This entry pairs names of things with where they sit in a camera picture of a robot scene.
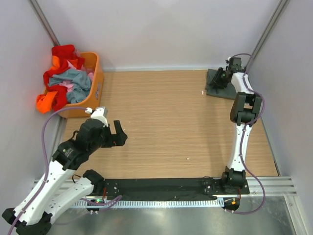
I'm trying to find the dark grey t shirt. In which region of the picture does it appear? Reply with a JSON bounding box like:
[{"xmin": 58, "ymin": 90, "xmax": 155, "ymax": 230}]
[{"xmin": 205, "ymin": 69, "xmax": 236, "ymax": 100}]

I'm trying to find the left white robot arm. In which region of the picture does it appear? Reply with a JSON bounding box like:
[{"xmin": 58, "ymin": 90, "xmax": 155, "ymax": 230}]
[{"xmin": 2, "ymin": 118, "xmax": 127, "ymax": 235}]

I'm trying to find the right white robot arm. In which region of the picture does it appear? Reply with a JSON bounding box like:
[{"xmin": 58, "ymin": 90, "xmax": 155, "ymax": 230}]
[{"xmin": 209, "ymin": 53, "xmax": 264, "ymax": 194}]

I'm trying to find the blue grey t shirt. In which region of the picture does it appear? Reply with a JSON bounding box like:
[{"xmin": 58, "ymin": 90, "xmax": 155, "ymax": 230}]
[{"xmin": 48, "ymin": 69, "xmax": 92, "ymax": 104}]

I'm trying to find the pink t shirt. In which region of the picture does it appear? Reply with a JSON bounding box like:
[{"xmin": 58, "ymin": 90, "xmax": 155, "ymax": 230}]
[{"xmin": 58, "ymin": 59, "xmax": 94, "ymax": 96}]

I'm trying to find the orange t shirt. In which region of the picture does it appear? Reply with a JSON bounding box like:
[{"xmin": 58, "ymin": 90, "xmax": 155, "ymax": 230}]
[{"xmin": 36, "ymin": 55, "xmax": 60, "ymax": 114}]

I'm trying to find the orange plastic basket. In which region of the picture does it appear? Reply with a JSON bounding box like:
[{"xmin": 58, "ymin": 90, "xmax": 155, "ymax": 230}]
[{"xmin": 59, "ymin": 52, "xmax": 104, "ymax": 118}]

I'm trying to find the red t shirt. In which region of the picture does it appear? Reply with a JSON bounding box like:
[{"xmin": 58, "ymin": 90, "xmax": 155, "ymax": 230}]
[{"xmin": 51, "ymin": 45, "xmax": 85, "ymax": 111}]

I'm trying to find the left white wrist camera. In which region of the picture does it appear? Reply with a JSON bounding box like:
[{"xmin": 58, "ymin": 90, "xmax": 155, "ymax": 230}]
[{"xmin": 85, "ymin": 106, "xmax": 109, "ymax": 127}]

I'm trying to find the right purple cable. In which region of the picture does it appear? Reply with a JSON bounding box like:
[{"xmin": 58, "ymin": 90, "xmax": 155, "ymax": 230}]
[{"xmin": 224, "ymin": 53, "xmax": 268, "ymax": 215}]

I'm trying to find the purple cable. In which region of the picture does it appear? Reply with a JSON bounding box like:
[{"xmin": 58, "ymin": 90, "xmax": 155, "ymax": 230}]
[
  {"xmin": 224, "ymin": 53, "xmax": 268, "ymax": 215},
  {"xmin": 7, "ymin": 106, "xmax": 123, "ymax": 235}
]

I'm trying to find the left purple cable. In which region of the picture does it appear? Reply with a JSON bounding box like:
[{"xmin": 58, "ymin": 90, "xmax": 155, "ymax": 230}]
[{"xmin": 7, "ymin": 106, "xmax": 123, "ymax": 235}]

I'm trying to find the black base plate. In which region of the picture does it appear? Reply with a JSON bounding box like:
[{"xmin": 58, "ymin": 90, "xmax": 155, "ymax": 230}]
[{"xmin": 92, "ymin": 177, "xmax": 250, "ymax": 202}]

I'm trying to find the slotted cable duct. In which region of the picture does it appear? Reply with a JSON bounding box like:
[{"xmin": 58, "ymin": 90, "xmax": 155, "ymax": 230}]
[{"xmin": 71, "ymin": 198, "xmax": 224, "ymax": 209}]

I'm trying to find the aluminium rail frame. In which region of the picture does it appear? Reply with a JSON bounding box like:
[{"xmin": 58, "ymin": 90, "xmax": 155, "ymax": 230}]
[{"xmin": 34, "ymin": 177, "xmax": 295, "ymax": 198}]

